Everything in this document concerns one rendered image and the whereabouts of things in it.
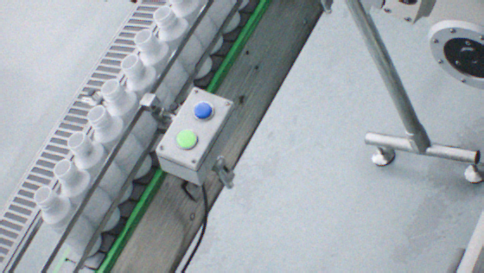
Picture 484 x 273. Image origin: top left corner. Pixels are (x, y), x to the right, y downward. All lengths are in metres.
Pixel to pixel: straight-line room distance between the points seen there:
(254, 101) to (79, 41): 2.00
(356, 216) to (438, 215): 0.25
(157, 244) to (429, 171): 1.21
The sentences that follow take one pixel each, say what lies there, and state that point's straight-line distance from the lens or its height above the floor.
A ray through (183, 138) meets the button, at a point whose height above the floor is 1.12.
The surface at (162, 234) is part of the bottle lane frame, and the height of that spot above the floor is 0.91.
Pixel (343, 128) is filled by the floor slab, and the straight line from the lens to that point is 3.20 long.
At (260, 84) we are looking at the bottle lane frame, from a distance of 2.15.
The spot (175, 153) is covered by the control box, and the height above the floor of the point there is 1.11.
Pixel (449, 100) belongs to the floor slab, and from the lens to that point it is 3.14.
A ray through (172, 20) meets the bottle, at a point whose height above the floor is 1.15.
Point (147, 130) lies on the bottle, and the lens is 1.94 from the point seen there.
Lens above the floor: 2.33
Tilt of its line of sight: 44 degrees down
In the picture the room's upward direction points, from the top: 33 degrees counter-clockwise
